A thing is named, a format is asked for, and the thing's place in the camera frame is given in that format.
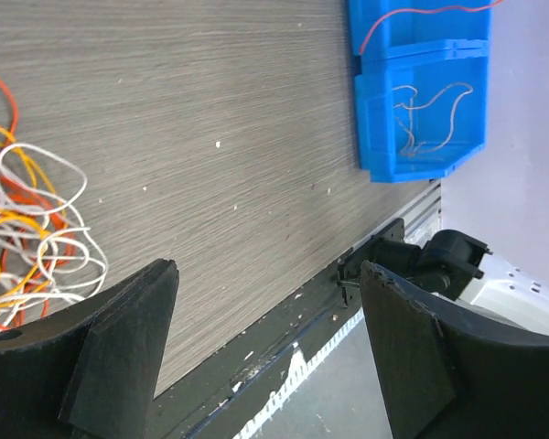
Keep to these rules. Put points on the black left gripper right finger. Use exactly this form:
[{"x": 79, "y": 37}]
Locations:
[{"x": 448, "y": 372}]

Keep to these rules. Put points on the white slotted cable duct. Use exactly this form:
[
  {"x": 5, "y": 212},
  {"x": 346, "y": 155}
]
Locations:
[{"x": 297, "y": 384}]

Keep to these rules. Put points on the blue plastic divided bin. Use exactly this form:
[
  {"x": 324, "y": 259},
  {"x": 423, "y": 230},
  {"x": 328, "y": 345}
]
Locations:
[{"x": 420, "y": 74}]

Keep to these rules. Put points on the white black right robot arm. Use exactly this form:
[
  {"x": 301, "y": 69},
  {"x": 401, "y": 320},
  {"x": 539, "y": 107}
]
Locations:
[{"x": 462, "y": 270}]

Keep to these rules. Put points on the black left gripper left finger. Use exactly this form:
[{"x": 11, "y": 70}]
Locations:
[{"x": 89, "y": 370}]

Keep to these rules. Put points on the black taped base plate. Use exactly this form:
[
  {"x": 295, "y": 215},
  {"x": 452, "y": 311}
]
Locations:
[{"x": 221, "y": 396}]

